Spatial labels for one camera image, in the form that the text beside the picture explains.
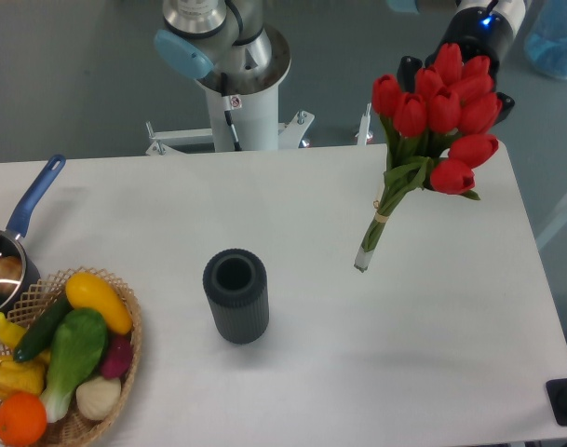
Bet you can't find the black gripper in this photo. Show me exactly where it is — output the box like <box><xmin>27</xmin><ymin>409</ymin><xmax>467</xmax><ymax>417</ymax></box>
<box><xmin>397</xmin><ymin>6</ymin><xmax>516</xmax><ymax>125</ymax></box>

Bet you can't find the red tulip bouquet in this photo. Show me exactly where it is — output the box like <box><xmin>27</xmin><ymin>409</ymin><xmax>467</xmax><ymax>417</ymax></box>
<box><xmin>354</xmin><ymin>44</ymin><xmax>501</xmax><ymax>272</ymax></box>

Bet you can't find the blue transparent water jug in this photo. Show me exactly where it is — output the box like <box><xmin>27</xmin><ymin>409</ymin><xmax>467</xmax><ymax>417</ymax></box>
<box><xmin>524</xmin><ymin>0</ymin><xmax>567</xmax><ymax>80</ymax></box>

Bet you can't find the right metal table clamp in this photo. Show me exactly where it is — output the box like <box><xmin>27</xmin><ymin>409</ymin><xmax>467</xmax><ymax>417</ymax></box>
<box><xmin>356</xmin><ymin>102</ymin><xmax>373</xmax><ymax>146</ymax></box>

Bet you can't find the dark grey ribbed vase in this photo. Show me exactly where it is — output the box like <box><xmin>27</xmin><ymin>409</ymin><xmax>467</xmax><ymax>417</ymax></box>
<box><xmin>203</xmin><ymin>248</ymin><xmax>270</xmax><ymax>345</ymax></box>

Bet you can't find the black device at edge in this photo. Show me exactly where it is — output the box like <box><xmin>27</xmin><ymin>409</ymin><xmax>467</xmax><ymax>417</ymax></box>
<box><xmin>546</xmin><ymin>378</ymin><xmax>567</xmax><ymax>427</ymax></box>

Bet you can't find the yellow squash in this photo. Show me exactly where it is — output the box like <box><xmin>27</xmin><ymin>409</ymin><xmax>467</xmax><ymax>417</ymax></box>
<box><xmin>65</xmin><ymin>272</ymin><xmax>133</xmax><ymax>335</ymax></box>

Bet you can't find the purple red onion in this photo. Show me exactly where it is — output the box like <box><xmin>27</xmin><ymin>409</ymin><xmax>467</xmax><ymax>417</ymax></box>
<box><xmin>99</xmin><ymin>335</ymin><xmax>133</xmax><ymax>379</ymax></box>

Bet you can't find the green bok choy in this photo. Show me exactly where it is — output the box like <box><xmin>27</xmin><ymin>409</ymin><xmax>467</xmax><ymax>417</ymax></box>
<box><xmin>40</xmin><ymin>308</ymin><xmax>108</xmax><ymax>424</ymax></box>

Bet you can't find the woven wicker basket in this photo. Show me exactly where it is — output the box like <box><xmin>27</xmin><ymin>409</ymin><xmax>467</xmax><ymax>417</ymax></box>
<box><xmin>7</xmin><ymin>266</ymin><xmax>142</xmax><ymax>446</ymax></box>

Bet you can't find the white garlic bulb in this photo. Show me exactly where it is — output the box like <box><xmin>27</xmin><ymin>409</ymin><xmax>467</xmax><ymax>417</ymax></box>
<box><xmin>75</xmin><ymin>376</ymin><xmax>121</xmax><ymax>421</ymax></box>

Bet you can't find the green cucumber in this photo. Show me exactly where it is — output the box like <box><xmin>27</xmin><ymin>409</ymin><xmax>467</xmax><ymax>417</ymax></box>
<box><xmin>13</xmin><ymin>295</ymin><xmax>73</xmax><ymax>362</ymax></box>

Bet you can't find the bread roll in pan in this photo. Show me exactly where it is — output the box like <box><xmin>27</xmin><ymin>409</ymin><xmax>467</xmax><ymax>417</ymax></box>
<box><xmin>0</xmin><ymin>256</ymin><xmax>22</xmax><ymax>297</ymax></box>

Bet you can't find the yellow banana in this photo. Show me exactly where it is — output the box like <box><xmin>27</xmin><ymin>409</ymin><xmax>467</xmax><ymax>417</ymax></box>
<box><xmin>0</xmin><ymin>312</ymin><xmax>27</xmax><ymax>349</ymax></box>

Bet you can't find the yellow bell pepper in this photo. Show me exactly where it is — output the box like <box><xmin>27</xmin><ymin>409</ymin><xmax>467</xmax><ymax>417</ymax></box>
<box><xmin>0</xmin><ymin>355</ymin><xmax>46</xmax><ymax>400</ymax></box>

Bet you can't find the orange fruit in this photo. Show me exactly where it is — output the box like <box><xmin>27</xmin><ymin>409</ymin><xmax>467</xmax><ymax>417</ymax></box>
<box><xmin>0</xmin><ymin>392</ymin><xmax>47</xmax><ymax>446</ymax></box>

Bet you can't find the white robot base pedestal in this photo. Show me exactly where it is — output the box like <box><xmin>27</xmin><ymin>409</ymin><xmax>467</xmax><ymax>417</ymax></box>
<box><xmin>145</xmin><ymin>0</ymin><xmax>316</xmax><ymax>156</ymax></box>

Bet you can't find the black cable on pedestal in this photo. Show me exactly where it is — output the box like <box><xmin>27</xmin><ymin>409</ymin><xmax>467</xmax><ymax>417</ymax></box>
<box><xmin>220</xmin><ymin>72</ymin><xmax>243</xmax><ymax>153</ymax></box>

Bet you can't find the blue handled saucepan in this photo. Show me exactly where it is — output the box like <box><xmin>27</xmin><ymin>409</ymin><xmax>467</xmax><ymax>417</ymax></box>
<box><xmin>0</xmin><ymin>155</ymin><xmax>66</xmax><ymax>314</ymax></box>

